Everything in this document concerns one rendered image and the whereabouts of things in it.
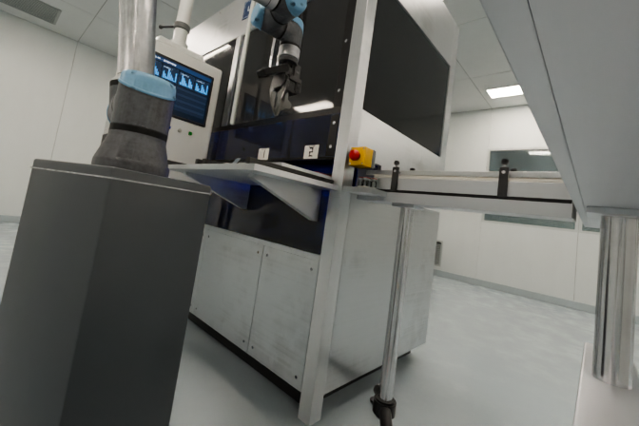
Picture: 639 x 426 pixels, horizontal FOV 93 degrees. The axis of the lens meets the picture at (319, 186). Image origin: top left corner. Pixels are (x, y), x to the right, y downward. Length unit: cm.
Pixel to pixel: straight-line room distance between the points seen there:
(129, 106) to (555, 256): 535
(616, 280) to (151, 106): 94
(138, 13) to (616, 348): 122
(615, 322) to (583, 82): 58
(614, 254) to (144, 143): 92
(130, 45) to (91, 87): 559
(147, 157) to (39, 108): 566
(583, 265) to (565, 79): 534
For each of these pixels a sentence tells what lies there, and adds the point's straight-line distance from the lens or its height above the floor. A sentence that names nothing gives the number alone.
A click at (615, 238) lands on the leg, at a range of 74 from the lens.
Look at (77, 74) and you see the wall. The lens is 655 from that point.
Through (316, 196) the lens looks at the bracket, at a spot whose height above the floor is 83.
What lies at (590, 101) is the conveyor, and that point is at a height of 84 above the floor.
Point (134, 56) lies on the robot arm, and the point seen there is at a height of 109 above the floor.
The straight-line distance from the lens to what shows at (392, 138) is 150.
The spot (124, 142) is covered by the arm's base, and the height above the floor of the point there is 85.
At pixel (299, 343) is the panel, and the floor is 25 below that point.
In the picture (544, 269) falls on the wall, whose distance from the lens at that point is 555.
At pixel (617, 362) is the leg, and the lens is 76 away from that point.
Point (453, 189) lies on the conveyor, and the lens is 109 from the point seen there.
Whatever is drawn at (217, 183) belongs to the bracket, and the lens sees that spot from 152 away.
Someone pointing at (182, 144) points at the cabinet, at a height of 104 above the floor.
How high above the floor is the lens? 76
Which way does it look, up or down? 5 degrees up
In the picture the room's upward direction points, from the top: 8 degrees clockwise
